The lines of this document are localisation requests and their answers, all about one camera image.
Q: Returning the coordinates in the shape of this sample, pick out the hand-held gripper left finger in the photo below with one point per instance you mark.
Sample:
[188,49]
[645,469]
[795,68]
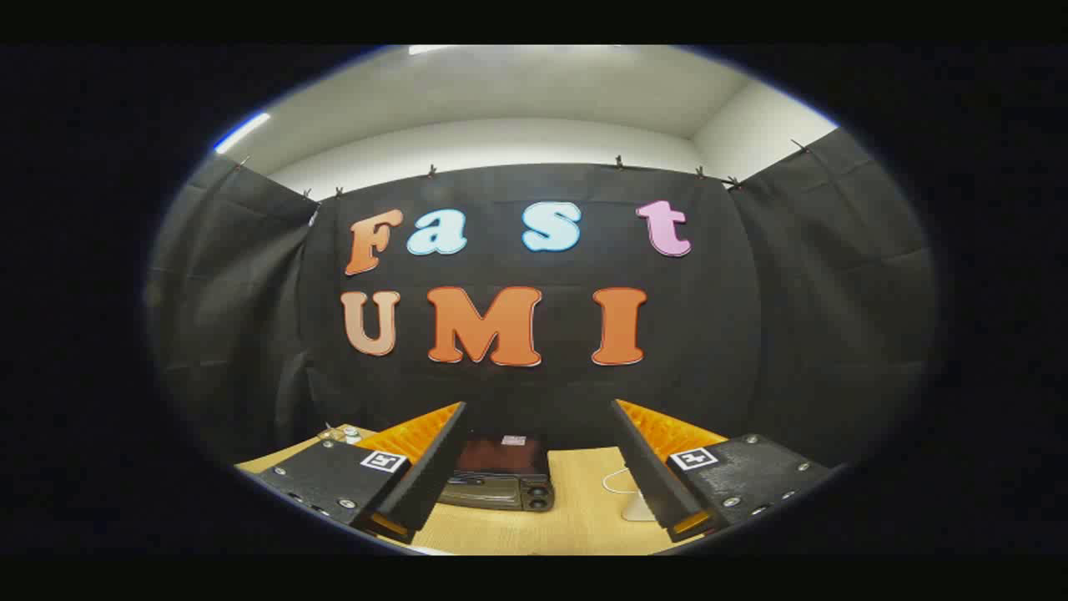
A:
[434,467]

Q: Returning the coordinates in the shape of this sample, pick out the white bread toaster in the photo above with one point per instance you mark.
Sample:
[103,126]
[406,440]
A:
[641,507]

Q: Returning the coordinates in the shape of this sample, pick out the black toaster oven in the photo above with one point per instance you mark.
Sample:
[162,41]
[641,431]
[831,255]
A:
[501,476]

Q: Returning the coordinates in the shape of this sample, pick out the small white drink bottle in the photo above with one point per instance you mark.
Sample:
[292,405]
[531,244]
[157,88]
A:
[351,433]

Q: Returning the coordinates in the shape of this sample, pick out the row of small backdrop clips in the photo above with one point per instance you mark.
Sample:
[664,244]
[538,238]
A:
[431,171]

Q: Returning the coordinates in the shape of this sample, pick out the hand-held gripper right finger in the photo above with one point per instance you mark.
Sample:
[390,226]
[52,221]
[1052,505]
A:
[647,467]

